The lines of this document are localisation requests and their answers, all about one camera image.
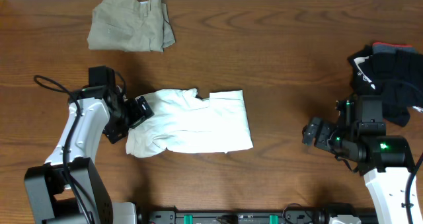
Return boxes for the black garment red trim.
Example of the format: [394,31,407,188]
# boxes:
[348,42,422,127]

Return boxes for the folded khaki shorts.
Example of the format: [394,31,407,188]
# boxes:
[87,0,176,52]

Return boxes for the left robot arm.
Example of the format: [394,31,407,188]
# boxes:
[24,66,154,224]

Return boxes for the right black cable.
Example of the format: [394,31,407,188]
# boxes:
[404,151,423,224]

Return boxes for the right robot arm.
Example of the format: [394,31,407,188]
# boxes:
[302,95,422,223]

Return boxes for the black cable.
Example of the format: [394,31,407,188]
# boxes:
[404,151,423,224]
[33,70,128,224]

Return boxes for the left black cable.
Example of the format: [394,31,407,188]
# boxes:
[33,70,128,224]

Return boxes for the white t-shirt black print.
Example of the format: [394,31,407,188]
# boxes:
[126,88,253,158]

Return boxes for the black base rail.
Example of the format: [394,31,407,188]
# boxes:
[139,208,379,224]

